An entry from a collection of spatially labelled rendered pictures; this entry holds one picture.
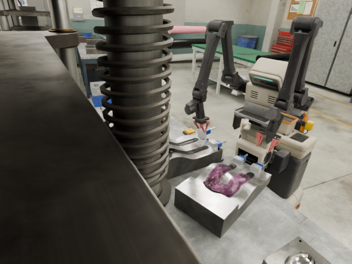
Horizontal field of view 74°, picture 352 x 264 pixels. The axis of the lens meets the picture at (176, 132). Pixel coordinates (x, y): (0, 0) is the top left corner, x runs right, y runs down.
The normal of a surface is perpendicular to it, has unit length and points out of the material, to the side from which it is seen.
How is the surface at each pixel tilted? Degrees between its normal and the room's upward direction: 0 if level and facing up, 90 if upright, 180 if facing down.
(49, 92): 0
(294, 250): 0
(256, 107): 90
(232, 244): 0
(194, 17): 90
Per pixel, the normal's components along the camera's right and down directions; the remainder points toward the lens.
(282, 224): 0.04, -0.88
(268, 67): -0.46, -0.46
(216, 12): 0.39, 0.44
